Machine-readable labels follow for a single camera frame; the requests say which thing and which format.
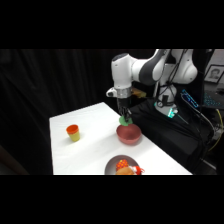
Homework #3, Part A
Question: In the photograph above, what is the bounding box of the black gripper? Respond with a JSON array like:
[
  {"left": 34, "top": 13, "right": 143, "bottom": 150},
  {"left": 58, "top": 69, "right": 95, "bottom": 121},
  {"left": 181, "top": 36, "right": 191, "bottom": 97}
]
[{"left": 116, "top": 96, "right": 133, "bottom": 121}]

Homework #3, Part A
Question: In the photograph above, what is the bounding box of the green triangle block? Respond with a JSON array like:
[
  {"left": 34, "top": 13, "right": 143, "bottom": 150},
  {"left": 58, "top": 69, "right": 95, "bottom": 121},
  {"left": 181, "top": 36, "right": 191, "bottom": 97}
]
[{"left": 118, "top": 114, "right": 134, "bottom": 127}]

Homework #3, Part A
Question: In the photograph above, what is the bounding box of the pink bowl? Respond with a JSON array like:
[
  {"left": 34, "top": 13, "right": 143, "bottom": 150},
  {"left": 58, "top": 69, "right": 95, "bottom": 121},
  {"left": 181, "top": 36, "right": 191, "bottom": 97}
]
[{"left": 115, "top": 122, "right": 143, "bottom": 145}]

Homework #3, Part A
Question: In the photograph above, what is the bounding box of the yellow tag on wrist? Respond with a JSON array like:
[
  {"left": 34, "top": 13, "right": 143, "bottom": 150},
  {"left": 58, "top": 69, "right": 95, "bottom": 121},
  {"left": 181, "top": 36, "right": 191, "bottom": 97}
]
[{"left": 131, "top": 87, "right": 147, "bottom": 99}]

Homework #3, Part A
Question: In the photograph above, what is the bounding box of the black robot stand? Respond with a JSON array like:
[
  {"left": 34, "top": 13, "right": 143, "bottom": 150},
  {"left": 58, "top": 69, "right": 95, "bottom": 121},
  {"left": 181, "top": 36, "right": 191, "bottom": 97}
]
[{"left": 123, "top": 97, "right": 215, "bottom": 175}]

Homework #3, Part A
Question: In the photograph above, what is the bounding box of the green status light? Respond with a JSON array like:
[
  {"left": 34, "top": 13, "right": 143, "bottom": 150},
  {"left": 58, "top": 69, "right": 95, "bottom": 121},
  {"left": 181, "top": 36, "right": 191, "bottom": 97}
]
[{"left": 166, "top": 107, "right": 178, "bottom": 120}]

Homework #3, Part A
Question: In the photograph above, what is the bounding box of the orange dotted toy block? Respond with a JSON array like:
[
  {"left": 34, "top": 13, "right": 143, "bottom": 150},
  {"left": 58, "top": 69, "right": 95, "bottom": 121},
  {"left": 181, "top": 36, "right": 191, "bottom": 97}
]
[{"left": 115, "top": 159, "right": 130, "bottom": 172}]

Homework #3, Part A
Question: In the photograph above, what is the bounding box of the grey round plate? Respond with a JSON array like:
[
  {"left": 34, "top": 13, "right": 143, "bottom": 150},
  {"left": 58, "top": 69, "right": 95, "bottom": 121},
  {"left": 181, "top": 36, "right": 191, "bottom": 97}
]
[{"left": 104, "top": 154, "right": 141, "bottom": 176}]

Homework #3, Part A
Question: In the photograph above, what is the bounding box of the yellow cup orange inside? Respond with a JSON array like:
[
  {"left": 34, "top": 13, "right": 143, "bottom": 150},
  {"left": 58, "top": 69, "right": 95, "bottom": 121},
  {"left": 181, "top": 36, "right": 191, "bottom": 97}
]
[{"left": 65, "top": 124, "right": 82, "bottom": 143}]

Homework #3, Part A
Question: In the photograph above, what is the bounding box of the red and white toy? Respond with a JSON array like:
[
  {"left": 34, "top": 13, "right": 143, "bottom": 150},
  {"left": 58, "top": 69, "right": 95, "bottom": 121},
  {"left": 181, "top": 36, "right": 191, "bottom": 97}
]
[{"left": 130, "top": 165, "right": 145, "bottom": 176}]

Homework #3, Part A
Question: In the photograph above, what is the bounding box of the tan plush toy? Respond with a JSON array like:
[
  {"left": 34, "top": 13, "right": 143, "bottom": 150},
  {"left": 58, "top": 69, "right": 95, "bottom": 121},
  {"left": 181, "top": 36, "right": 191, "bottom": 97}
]
[{"left": 115, "top": 166, "right": 135, "bottom": 176}]

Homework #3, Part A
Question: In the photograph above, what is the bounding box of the blue lit device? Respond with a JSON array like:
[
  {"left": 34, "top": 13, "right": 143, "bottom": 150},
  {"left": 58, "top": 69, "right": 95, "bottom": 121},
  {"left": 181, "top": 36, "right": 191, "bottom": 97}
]
[{"left": 180, "top": 88, "right": 201, "bottom": 110}]

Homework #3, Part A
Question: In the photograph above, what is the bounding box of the framed portrait picture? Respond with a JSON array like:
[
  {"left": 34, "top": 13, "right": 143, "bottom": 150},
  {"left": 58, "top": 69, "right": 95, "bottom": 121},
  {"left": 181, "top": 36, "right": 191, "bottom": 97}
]
[{"left": 203, "top": 64, "right": 224, "bottom": 84}]

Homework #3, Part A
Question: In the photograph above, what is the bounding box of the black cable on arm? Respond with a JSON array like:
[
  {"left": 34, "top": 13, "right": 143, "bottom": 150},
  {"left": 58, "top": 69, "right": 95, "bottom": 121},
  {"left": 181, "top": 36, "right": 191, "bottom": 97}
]
[{"left": 155, "top": 49, "right": 188, "bottom": 108}]

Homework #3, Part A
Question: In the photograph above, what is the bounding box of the yellow cable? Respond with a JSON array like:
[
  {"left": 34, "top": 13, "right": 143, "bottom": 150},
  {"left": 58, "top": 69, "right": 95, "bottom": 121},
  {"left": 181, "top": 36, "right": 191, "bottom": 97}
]
[{"left": 209, "top": 108, "right": 224, "bottom": 152}]

